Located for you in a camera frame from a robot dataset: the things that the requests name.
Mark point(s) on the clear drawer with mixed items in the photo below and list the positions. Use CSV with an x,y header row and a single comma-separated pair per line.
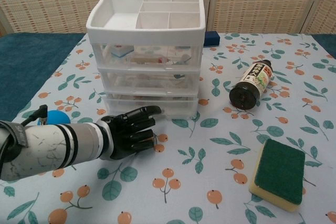
x,y
157,54

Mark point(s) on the clear drawer with white items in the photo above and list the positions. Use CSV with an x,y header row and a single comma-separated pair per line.
x,y
147,81

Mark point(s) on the blue block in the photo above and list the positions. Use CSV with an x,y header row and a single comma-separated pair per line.
x,y
212,39

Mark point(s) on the blue ball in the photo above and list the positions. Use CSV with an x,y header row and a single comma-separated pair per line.
x,y
56,117

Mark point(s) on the teal table cover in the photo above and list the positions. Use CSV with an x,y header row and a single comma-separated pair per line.
x,y
26,64

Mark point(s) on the floral leaf print tablecloth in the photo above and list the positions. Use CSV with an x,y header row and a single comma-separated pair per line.
x,y
183,176

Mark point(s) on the white plastic drawer organizer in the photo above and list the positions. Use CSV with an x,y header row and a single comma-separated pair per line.
x,y
144,33

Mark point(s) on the clear drawer holding plush toy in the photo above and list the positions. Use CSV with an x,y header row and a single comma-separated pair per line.
x,y
178,106

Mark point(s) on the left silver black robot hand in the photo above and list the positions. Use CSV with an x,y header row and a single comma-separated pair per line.
x,y
131,132

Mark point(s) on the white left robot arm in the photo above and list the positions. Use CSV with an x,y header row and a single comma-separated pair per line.
x,y
52,145

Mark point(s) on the bamboo folding screen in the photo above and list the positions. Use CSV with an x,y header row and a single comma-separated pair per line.
x,y
262,1

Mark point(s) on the green and yellow sponge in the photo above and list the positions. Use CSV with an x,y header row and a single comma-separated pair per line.
x,y
281,171

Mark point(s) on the dark tea bottle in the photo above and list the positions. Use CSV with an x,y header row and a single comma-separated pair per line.
x,y
249,83

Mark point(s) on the white teal block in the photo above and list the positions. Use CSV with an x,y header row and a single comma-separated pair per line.
x,y
121,51

